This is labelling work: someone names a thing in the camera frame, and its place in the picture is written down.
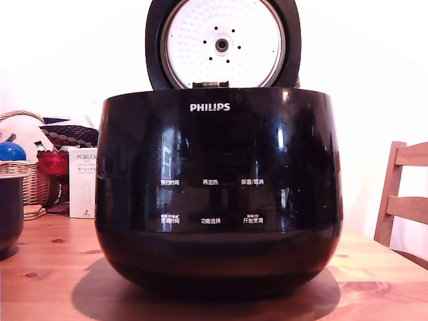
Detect black Philips rice cooker body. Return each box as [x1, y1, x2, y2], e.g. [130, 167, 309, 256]
[94, 86, 344, 298]

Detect white Porlex box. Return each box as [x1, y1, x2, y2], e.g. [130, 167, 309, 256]
[68, 148, 99, 220]

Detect dark dotted cushion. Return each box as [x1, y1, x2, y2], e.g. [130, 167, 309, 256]
[39, 124, 100, 150]

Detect white cloth with blue print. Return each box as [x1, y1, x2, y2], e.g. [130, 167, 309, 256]
[42, 115, 98, 130]

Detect red glass goblet bowl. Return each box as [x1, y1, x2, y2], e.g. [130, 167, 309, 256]
[36, 150, 70, 213]

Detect wooden slat-back chair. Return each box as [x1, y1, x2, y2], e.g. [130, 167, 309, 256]
[373, 140, 428, 262]

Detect wicker basket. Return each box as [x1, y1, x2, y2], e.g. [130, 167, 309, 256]
[0, 110, 51, 207]

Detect stack of woven coasters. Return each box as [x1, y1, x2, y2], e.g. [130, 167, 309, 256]
[23, 205, 48, 221]

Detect blue ball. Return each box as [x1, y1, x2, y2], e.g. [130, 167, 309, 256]
[0, 142, 27, 162]

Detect dark inner cooking pot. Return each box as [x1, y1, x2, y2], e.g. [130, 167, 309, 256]
[0, 173, 26, 255]

